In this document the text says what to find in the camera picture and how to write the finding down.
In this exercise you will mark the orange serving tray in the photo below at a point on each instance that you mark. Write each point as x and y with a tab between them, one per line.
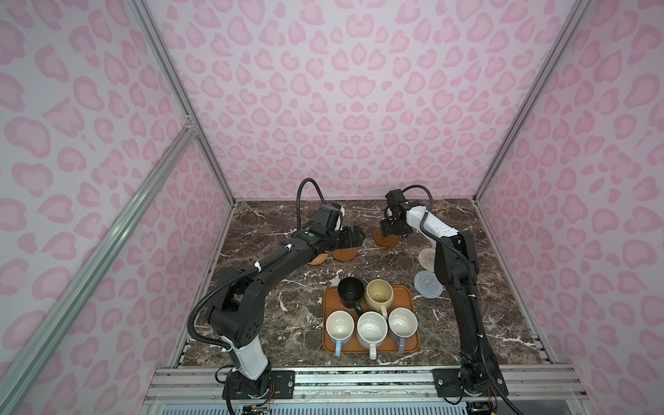
331	303

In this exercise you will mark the corner aluminium post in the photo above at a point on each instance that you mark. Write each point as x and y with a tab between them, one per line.
156	44
575	21

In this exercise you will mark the aluminium front rail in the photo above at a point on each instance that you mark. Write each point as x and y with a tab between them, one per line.
534	389

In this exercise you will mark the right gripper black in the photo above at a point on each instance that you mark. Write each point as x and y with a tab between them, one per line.
386	229

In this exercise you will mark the beige woven coaster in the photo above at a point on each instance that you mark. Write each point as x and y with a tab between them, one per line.
426	258

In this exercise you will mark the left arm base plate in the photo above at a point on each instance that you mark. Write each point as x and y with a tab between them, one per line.
276	384

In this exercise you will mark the brown coaster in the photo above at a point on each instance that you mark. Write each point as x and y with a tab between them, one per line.
345	255
385	241

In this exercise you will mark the grey round coaster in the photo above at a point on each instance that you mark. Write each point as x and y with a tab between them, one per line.
427	285

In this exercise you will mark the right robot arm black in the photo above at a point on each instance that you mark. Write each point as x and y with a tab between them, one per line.
456	268

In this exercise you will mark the left diagonal aluminium strut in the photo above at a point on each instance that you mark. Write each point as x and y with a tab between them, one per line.
34	357

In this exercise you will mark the white mug purple handle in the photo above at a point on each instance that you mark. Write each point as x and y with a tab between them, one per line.
403	325

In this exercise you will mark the white mug blue handle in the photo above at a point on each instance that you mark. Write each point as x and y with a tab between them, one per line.
340	329

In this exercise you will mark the cream yellow mug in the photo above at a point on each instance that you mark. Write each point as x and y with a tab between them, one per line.
379	297

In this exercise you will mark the black mug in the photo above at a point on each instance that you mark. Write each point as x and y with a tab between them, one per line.
351	292

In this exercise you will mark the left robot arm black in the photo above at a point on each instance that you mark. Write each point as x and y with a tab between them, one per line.
232	315

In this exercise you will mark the right corner aluminium post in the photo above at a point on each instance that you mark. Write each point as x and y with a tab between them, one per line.
575	21

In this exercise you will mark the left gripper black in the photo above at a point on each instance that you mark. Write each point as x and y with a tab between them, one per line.
347	239

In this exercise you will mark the left corner aluminium post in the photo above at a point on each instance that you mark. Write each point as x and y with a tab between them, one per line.
156	44

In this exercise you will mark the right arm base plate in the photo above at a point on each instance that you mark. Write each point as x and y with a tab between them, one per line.
454	383

